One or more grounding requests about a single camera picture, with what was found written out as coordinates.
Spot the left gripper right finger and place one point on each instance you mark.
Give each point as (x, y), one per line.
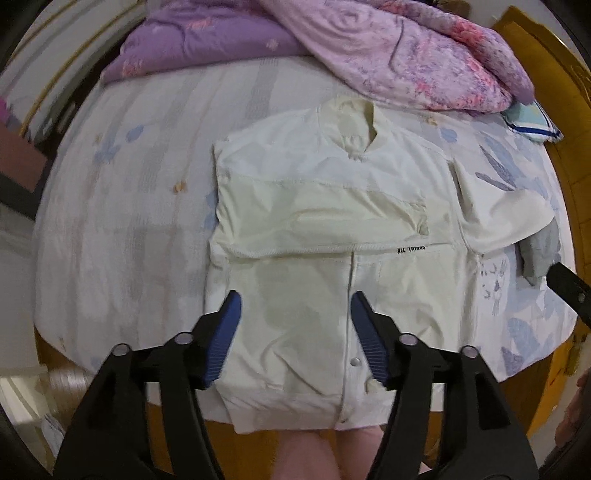
(480, 436)

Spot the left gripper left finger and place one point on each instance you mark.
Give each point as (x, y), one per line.
(108, 437)

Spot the cream white jacket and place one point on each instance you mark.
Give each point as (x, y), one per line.
(316, 205)

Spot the grey cloth item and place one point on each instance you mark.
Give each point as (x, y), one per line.
(539, 252)

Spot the blue striped white pillow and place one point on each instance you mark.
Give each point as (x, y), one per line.
(532, 122)

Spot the white patterned bed sheet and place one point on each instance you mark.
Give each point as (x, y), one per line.
(520, 324)

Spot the purple floral quilt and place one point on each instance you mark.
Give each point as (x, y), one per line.
(404, 53)

